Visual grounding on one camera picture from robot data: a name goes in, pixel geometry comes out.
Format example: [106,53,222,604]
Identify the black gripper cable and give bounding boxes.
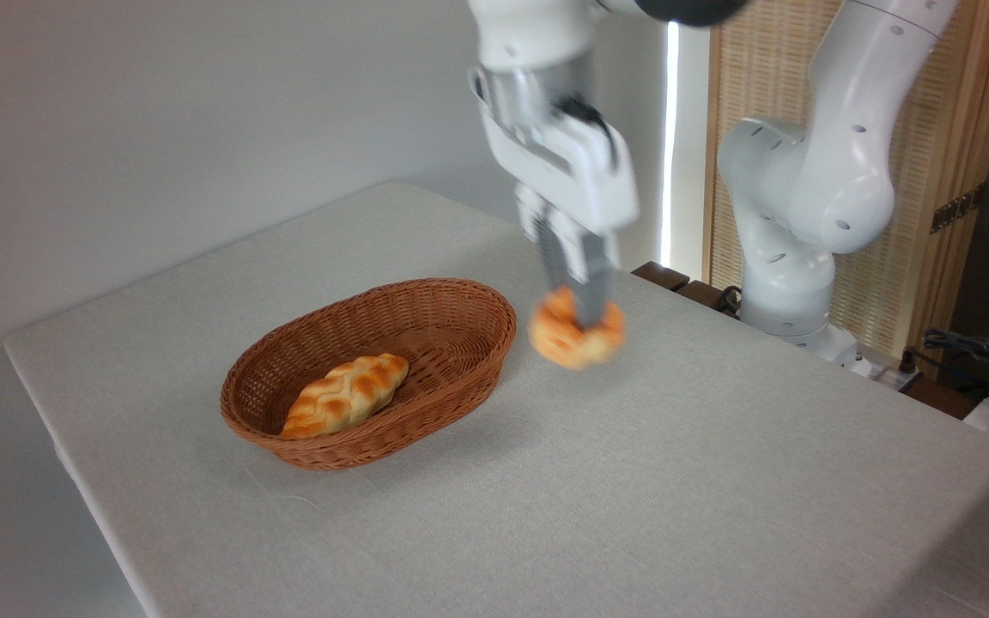
[556,94,619,166]

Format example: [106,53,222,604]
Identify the brown woven wicker basket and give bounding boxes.
[220,277,519,471]

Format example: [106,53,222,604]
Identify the dark wooden boards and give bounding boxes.
[631,261,746,320]

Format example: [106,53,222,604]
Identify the round golden bread bun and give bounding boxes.
[528,287,628,371]

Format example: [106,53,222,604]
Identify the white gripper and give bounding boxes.
[470,86,640,330]

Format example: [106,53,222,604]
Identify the braided golden bread loaf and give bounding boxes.
[279,353,410,441]

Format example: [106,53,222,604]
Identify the black metal screen hinge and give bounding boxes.
[930,182,988,235]

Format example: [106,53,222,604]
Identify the grey tablecloth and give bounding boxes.
[3,180,989,618]

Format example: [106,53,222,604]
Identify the bundle of black cables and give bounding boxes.
[920,328,989,406]

